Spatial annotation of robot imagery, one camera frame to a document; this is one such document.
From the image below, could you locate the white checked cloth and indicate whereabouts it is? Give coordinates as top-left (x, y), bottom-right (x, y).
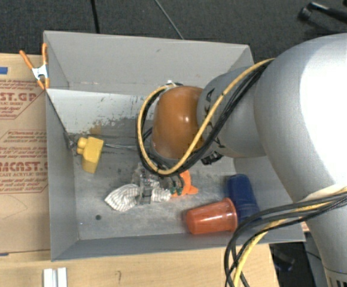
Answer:
top-left (104, 183), bottom-right (172, 212)

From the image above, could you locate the orange flat toy piece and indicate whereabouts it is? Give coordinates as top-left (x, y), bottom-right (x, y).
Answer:
top-left (171, 170), bottom-right (199, 197)

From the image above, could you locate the yellow toy block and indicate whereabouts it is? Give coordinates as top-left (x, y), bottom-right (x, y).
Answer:
top-left (76, 136), bottom-right (105, 175)

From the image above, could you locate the grey metal bin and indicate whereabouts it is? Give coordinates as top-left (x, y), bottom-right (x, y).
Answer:
top-left (42, 30), bottom-right (307, 262)

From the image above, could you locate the orange plastic cup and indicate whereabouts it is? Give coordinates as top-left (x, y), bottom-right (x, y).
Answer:
top-left (185, 197), bottom-right (239, 236)

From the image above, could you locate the blue plastic cup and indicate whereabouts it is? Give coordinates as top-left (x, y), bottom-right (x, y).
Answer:
top-left (224, 173), bottom-right (263, 222)

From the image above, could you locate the brown cardboard board red print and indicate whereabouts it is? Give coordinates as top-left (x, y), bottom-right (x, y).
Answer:
top-left (0, 51), bottom-right (51, 258)

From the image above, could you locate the black cylinder on white bracket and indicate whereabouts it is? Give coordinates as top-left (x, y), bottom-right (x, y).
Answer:
top-left (200, 151), bottom-right (224, 166)

